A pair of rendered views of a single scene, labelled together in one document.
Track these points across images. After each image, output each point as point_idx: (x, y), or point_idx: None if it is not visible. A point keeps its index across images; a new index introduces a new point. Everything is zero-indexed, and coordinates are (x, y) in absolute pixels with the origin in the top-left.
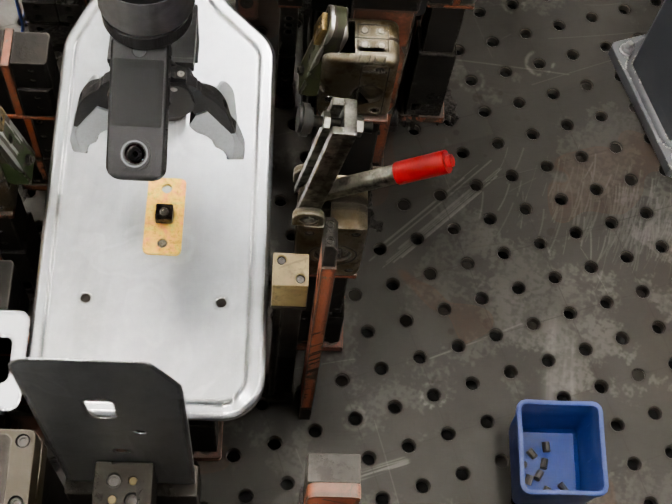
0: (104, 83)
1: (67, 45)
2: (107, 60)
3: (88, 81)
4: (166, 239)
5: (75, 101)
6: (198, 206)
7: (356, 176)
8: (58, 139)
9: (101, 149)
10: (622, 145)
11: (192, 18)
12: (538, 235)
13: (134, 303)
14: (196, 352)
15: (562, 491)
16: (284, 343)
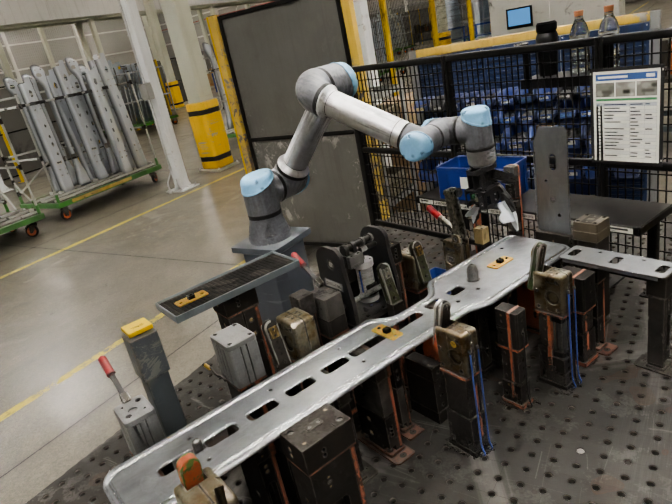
0: (503, 186)
1: (491, 300)
2: (498, 185)
3: (502, 220)
4: (504, 258)
5: (502, 287)
6: (488, 262)
7: (448, 223)
8: (516, 283)
9: (505, 277)
10: None
11: (468, 188)
12: None
13: (525, 252)
14: (517, 243)
15: (444, 269)
16: None
